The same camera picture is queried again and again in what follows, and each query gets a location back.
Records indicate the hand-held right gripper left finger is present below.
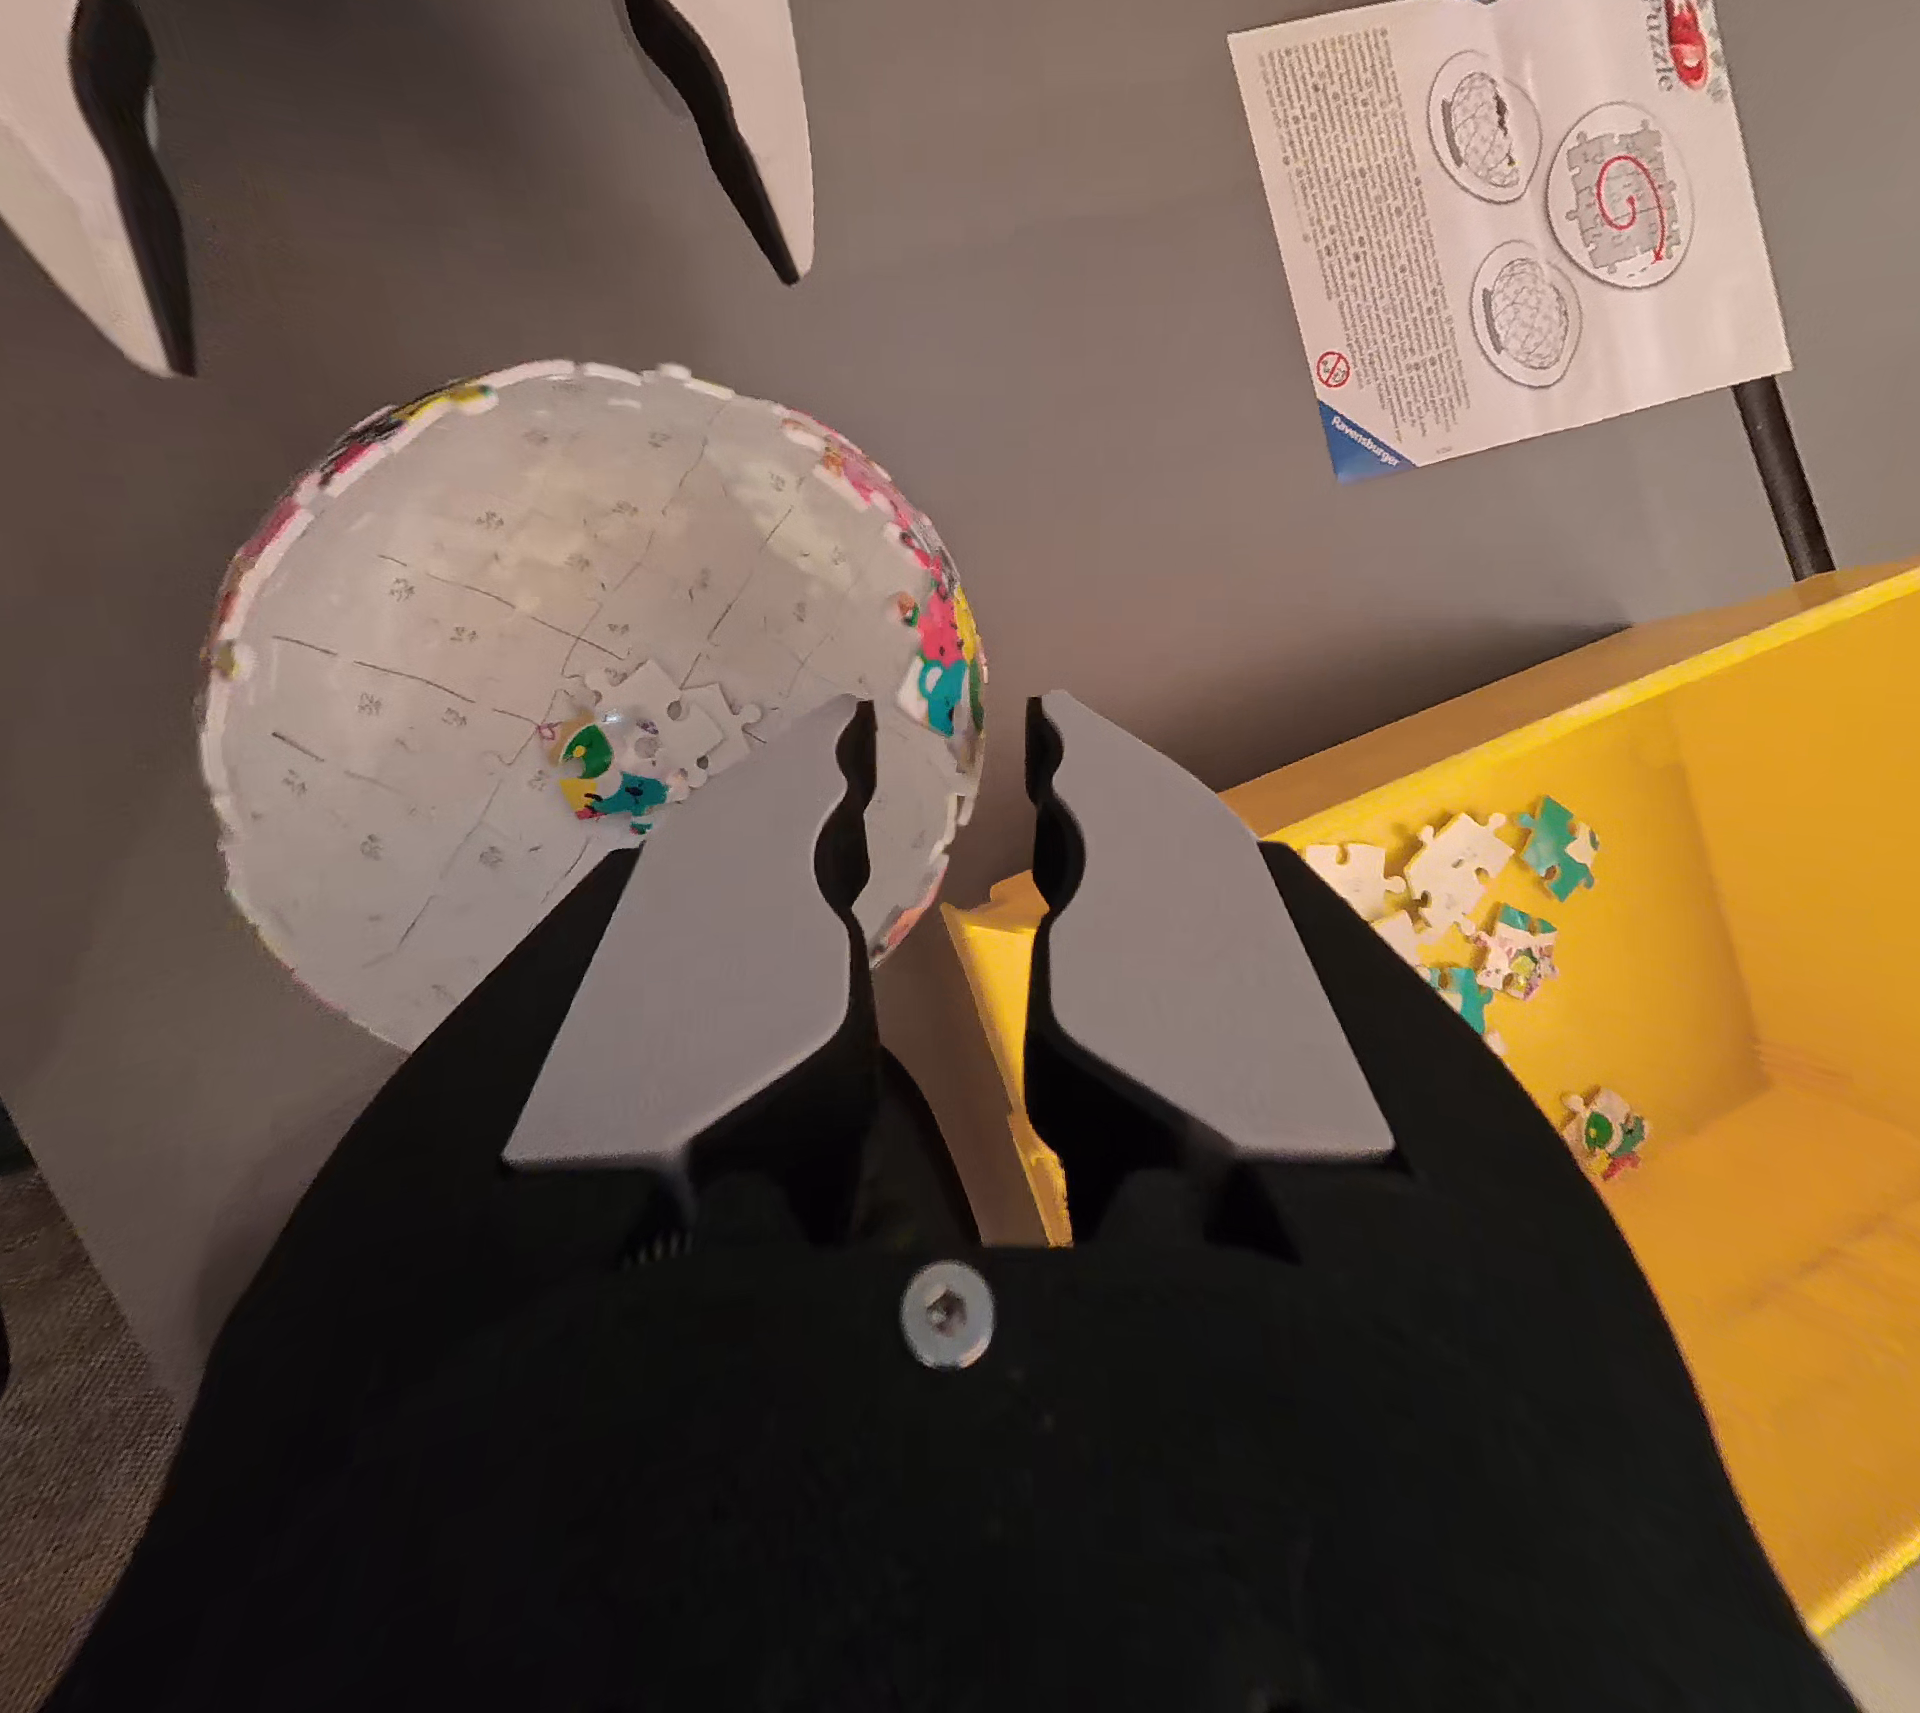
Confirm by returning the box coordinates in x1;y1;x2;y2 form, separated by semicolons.
498;697;881;1172

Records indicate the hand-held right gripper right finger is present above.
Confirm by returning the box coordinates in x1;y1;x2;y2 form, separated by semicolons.
1021;691;1397;1172

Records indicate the pile of puzzle pieces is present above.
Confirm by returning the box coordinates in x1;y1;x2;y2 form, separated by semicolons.
1302;795;1652;1183

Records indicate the colourful puzzle ball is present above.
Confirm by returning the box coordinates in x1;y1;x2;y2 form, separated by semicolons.
197;360;992;1054

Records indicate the yellow plastic bin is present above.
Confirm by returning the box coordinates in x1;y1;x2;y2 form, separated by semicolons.
935;564;1920;1641

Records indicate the upturned white puzzle piece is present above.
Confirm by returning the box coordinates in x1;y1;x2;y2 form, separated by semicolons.
599;663;768;793

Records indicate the white instruction leaflet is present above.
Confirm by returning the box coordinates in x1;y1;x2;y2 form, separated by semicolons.
1226;0;1794;484

